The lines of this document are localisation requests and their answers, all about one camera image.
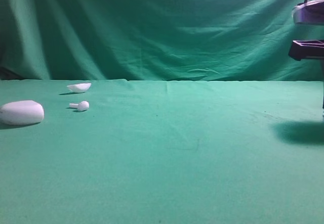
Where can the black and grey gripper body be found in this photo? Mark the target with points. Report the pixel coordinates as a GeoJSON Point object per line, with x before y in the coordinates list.
{"type": "Point", "coordinates": [308, 19]}

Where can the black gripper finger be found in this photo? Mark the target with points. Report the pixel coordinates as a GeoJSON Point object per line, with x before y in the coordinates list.
{"type": "Point", "coordinates": [323, 101]}

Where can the white earbud near case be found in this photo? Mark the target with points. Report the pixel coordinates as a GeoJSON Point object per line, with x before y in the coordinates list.
{"type": "Point", "coordinates": [80, 107]}

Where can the white earbud case lid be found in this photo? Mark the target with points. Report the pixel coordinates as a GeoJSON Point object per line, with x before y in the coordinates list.
{"type": "Point", "coordinates": [79, 88]}

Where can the white earbud case base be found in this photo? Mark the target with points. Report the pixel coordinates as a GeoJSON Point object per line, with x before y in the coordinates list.
{"type": "Point", "coordinates": [22, 113]}

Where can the green backdrop cloth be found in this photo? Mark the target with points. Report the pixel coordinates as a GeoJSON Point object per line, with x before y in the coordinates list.
{"type": "Point", "coordinates": [226, 40]}

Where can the green table cloth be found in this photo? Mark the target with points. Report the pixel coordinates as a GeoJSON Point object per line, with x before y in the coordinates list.
{"type": "Point", "coordinates": [165, 152]}

